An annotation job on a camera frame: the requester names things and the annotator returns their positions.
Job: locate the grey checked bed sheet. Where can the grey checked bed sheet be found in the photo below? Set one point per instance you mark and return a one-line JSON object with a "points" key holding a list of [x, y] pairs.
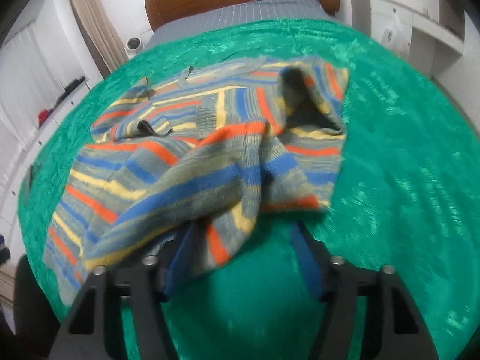
{"points": [[243, 13]]}

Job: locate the red item on cabinet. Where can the red item on cabinet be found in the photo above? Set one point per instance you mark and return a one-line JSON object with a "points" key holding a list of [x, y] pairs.
{"points": [[43, 116]]}

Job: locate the green satin bedspread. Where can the green satin bedspread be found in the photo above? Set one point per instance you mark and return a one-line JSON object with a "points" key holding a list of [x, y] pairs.
{"points": [[407, 195]]}

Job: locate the white low drawer cabinet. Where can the white low drawer cabinet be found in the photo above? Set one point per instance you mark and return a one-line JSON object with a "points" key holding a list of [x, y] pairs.
{"points": [[10, 227]]}

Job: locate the striped knit sweater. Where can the striped knit sweater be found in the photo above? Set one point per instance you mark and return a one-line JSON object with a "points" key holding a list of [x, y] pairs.
{"points": [[223, 143]]}

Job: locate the white desk unit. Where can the white desk unit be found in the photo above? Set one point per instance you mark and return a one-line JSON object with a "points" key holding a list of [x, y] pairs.
{"points": [[430, 41]]}

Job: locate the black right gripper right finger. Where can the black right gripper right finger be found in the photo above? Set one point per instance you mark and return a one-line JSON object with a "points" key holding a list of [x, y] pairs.
{"points": [[368, 314]]}

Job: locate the white round camera device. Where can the white round camera device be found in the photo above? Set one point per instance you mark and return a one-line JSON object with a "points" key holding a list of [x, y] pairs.
{"points": [[133, 46]]}

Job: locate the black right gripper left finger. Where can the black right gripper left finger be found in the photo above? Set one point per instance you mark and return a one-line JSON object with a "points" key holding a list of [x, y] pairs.
{"points": [[93, 327]]}

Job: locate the beige curtain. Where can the beige curtain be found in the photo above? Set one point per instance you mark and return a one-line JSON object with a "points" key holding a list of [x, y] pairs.
{"points": [[100, 36]]}

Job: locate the white plastic bag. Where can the white plastic bag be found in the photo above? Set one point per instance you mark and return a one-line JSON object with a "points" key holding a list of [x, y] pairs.
{"points": [[394, 38]]}

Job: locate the black item on cabinet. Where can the black item on cabinet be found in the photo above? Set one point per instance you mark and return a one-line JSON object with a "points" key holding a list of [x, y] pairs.
{"points": [[71, 87]]}

